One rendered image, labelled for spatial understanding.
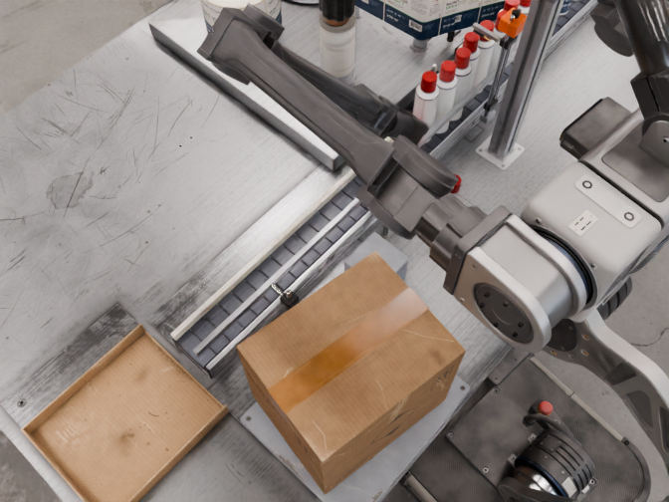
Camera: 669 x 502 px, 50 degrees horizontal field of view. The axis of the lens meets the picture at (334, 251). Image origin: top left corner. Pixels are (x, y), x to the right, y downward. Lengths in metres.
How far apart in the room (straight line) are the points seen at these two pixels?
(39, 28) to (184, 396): 2.32
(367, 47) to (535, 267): 1.16
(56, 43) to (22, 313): 1.91
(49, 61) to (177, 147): 1.61
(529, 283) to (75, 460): 0.99
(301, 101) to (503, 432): 1.33
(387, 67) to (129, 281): 0.82
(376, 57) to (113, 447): 1.12
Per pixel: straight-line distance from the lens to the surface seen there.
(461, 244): 0.84
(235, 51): 1.05
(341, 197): 1.61
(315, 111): 0.98
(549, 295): 0.84
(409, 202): 0.91
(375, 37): 1.93
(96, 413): 1.53
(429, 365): 1.18
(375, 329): 1.20
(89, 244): 1.70
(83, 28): 3.43
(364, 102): 1.35
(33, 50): 3.41
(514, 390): 2.15
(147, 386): 1.52
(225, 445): 1.45
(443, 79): 1.60
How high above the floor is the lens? 2.22
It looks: 61 degrees down
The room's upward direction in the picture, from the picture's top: 1 degrees counter-clockwise
